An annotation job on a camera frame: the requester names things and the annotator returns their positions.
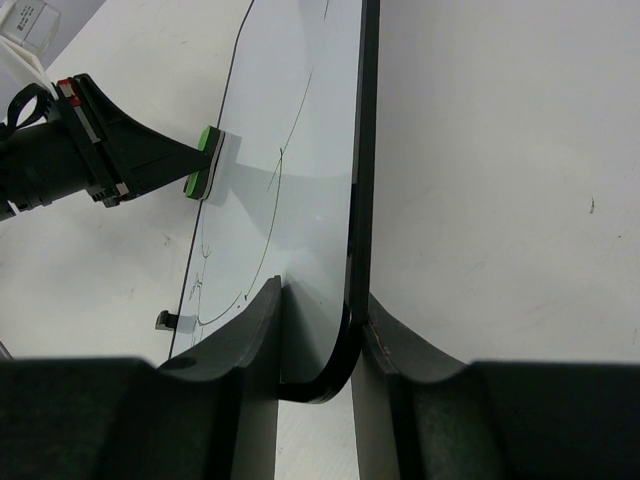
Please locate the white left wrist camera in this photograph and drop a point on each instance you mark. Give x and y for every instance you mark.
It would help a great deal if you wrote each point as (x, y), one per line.
(27, 30)

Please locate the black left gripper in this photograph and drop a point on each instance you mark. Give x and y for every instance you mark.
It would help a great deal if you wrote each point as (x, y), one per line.
(51, 148)

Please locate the whiteboard with rabbit drawing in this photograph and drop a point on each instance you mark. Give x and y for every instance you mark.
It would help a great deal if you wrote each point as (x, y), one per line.
(292, 193)

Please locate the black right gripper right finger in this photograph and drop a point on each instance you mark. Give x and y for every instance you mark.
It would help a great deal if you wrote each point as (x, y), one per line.
(422, 414)

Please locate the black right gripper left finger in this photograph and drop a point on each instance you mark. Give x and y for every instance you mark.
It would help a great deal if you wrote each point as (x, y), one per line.
(208, 413)

